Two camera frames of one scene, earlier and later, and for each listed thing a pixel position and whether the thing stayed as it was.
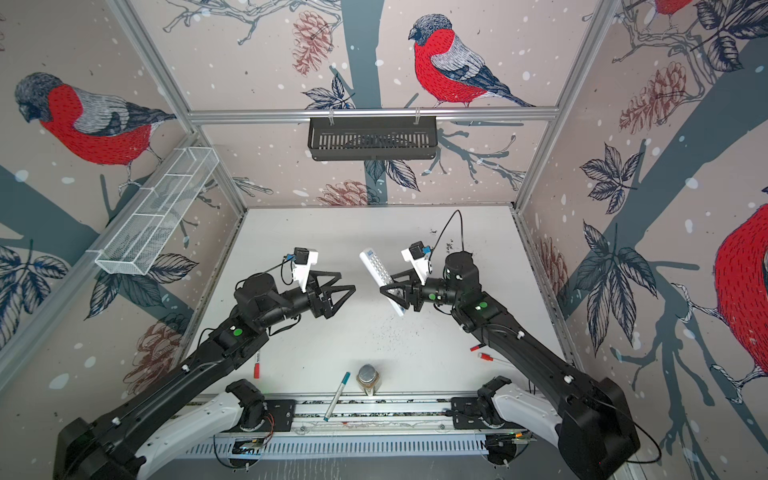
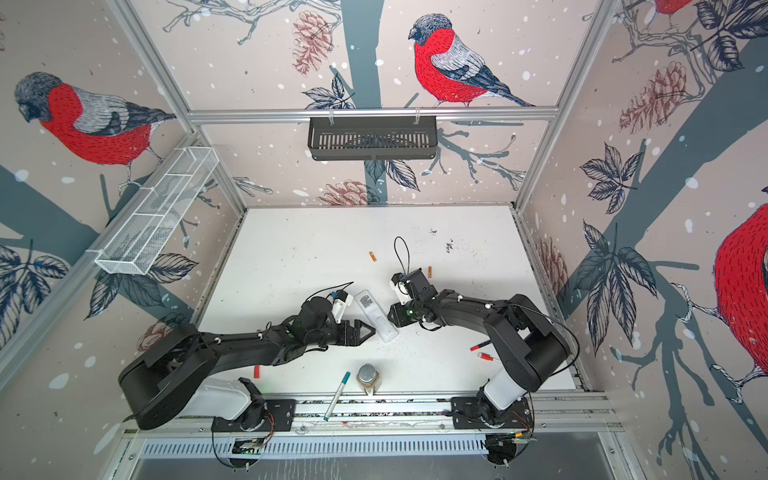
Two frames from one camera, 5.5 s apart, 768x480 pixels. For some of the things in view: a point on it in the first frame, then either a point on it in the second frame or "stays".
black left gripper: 327,290 → 355,339
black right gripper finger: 405,295 → 395,314
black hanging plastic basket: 355,139 stays
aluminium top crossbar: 499,114 stays
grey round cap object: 368,377 stays
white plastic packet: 381,276 → 376,315
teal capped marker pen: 336,398 stays
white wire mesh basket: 137,243 stays
